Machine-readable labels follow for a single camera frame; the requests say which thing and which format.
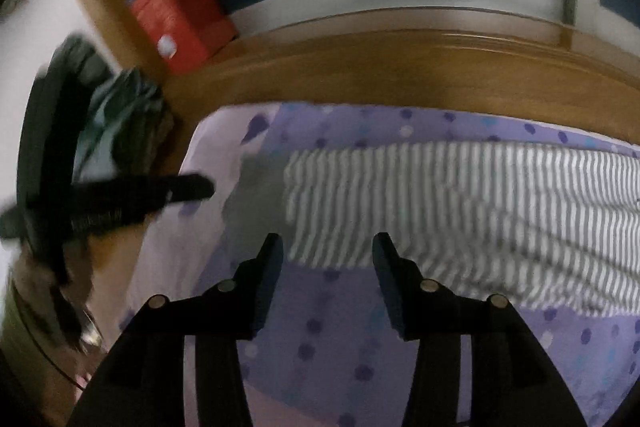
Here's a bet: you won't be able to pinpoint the red box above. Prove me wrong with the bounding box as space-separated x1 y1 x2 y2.
126 0 237 76

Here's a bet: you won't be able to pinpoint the purple dotted bed sheet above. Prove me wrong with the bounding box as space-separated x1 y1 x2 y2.
117 102 640 427

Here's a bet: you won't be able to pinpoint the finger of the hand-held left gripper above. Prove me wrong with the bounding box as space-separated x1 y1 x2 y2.
70 173 217 234

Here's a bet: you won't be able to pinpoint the grey striped pants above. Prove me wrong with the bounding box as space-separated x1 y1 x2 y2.
222 139 640 318

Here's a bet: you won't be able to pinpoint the person's left forearm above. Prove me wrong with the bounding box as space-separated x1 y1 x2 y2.
0 257 108 413

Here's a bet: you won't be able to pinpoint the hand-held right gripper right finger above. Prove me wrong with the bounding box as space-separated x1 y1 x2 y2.
372 232 588 427

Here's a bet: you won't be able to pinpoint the dark teal bag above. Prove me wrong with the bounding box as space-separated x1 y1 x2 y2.
75 68 176 188

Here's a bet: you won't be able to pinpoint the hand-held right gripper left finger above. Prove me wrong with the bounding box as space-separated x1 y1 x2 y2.
67 232 285 427

